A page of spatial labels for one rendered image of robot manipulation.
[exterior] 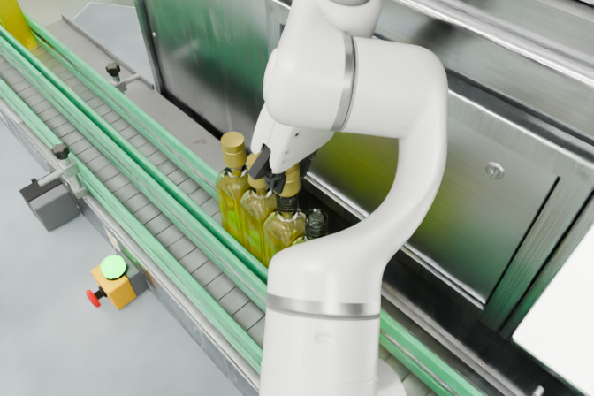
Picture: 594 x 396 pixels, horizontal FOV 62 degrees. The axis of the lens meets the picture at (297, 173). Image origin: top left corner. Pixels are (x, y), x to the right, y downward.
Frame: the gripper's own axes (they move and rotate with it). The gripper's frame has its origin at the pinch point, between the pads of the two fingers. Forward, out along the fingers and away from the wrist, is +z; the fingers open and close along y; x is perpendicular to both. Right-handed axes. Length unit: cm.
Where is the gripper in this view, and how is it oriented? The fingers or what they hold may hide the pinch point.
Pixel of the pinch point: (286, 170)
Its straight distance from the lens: 64.4
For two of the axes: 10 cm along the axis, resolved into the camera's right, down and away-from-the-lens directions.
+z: -1.8, 5.2, 8.4
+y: -7.3, 5.0, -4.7
